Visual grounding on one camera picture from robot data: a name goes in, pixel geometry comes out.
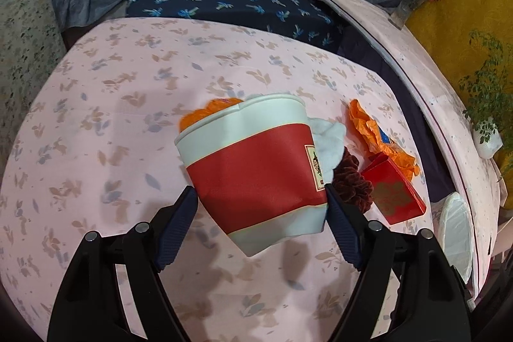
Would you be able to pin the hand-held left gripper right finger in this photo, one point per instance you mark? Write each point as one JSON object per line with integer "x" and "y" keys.
{"x": 345, "y": 232}

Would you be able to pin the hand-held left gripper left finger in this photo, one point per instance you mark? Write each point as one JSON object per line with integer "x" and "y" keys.
{"x": 176, "y": 232}

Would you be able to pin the red and white fabric bag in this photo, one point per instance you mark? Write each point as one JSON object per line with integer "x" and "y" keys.
{"x": 248, "y": 173}

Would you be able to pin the orange cloth item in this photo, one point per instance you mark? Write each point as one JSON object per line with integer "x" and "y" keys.
{"x": 212, "y": 109}

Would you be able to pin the dark red scrunchie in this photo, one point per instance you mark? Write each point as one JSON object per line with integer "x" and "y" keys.
{"x": 354, "y": 181}

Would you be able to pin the red paper box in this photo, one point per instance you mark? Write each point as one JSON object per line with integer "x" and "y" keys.
{"x": 394, "y": 189}

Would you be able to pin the white cloth item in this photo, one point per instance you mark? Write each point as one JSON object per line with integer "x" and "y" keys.
{"x": 330, "y": 141}

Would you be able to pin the orange snack wrapper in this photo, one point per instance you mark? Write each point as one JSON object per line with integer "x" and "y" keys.
{"x": 364, "y": 125}

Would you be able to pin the pink rabbit print tablecloth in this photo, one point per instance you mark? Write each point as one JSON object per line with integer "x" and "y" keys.
{"x": 120, "y": 105}

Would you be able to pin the white plant pot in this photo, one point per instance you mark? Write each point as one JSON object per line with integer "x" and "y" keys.
{"x": 489, "y": 143}

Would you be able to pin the pink cloth with red stripe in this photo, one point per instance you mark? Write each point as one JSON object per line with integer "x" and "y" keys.
{"x": 425, "y": 77}

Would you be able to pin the green leafy plant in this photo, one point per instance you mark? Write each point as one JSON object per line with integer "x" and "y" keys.
{"x": 489, "y": 85}

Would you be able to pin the glass vase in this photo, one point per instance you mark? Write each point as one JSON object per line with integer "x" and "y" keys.
{"x": 404, "y": 13}

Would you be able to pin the navy floral cloth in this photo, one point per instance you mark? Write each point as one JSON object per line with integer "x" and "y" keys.
{"x": 224, "y": 5}

